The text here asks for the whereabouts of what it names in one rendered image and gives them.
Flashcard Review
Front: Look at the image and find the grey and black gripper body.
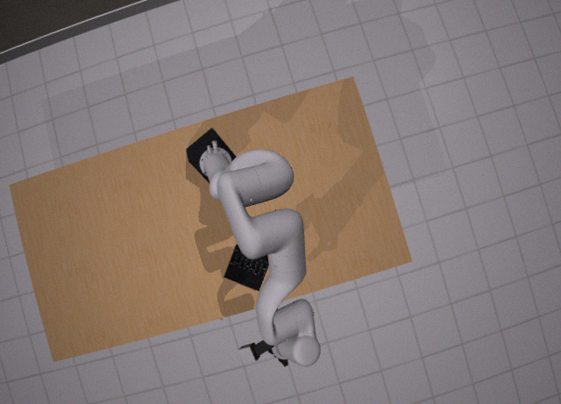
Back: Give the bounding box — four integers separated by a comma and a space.
272, 346, 286, 359

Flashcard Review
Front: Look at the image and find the black lighting desk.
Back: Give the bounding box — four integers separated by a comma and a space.
224, 245, 269, 291

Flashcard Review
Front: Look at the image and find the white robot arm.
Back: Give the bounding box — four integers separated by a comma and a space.
200, 141, 321, 366

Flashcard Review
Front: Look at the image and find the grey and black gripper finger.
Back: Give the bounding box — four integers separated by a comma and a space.
268, 349, 288, 367

